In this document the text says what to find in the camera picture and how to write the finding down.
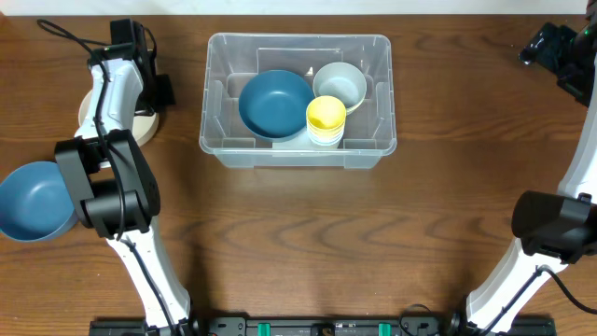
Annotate cream bowl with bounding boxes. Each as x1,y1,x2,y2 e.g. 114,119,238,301
78,91,159,147

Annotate blue bowl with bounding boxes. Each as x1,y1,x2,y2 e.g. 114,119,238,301
1,161,77,243
239,70,314,142

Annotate pink cup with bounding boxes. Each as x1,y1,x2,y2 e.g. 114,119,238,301
308,133,343,141

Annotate yellow cup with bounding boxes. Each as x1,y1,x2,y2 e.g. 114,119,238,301
307,125,344,136
306,95,347,131

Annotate grey small bowl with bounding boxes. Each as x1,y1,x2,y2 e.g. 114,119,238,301
312,62,368,108

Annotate light blue cup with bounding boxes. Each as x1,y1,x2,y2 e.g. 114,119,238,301
310,138,342,147

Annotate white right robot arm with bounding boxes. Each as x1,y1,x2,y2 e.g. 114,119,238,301
448,3,596,335

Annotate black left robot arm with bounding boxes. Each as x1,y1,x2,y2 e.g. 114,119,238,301
54,19,201,335

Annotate clear plastic storage bin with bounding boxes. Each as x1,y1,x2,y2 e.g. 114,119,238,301
199,33,397,169

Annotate white label in bin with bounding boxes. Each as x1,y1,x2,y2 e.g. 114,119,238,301
272,133,312,150

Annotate black left camera cable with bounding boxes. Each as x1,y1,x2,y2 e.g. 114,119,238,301
35,18,181,336

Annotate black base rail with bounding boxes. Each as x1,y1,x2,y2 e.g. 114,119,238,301
89,314,558,336

